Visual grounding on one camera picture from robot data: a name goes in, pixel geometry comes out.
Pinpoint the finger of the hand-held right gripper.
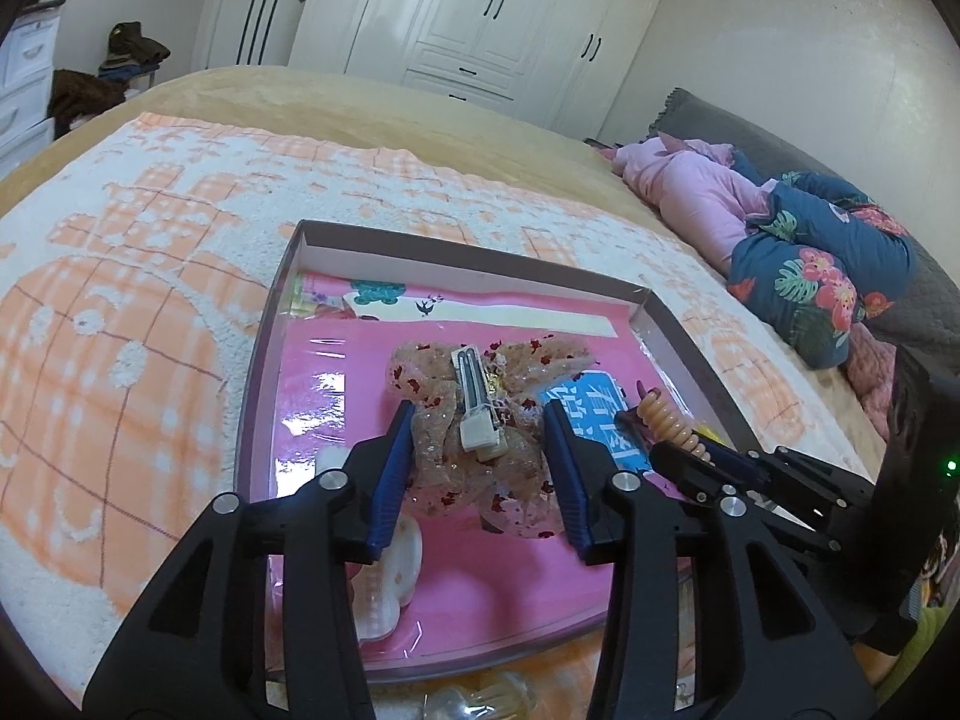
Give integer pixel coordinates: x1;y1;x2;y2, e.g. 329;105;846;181
649;441;850;552
694;429;875;512

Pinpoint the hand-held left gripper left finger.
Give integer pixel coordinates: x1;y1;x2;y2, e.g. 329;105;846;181
82;399;416;720

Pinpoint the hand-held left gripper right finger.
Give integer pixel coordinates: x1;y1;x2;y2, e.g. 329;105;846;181
544;401;878;720

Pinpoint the orange spiral hair tie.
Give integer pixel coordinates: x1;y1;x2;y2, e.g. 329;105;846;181
637;388;710;462

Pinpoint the white hair clip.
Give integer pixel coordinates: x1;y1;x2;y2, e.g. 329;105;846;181
315;450;425;642

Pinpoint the pink sheer bow hair clip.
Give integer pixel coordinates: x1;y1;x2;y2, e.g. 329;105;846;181
385;334;593;541

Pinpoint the brown cardboard box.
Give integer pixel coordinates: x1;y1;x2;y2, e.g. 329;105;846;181
234;219;758;683

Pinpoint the person's right forearm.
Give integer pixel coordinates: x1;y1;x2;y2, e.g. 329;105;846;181
851;525;960;695

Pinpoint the pink knit blanket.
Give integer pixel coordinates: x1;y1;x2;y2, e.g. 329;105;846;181
847;322;912;436

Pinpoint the blue floral quilt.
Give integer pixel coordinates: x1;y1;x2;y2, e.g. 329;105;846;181
726;150;920;370

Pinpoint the clear bag with pale ornament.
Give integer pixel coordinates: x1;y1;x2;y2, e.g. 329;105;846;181
420;671;535;720

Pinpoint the pink jacket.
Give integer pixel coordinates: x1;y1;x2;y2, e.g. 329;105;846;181
611;133;777;275

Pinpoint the orange and white blanket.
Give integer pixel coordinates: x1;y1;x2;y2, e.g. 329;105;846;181
0;111;871;720

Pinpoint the grey headboard cushion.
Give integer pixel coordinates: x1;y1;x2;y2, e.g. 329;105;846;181
649;88;960;361

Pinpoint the tan bedspread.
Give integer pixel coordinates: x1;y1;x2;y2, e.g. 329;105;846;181
0;64;893;466

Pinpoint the white wardrobe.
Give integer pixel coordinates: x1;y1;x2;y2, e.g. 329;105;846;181
289;0;683;137

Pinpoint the pile of dark clothes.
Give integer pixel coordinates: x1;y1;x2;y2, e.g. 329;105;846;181
49;69;132;140

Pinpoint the white door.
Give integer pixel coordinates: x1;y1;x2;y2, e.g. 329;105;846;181
191;0;316;72

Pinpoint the white plastic drawer cabinet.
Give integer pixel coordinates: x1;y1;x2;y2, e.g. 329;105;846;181
0;0;67;181

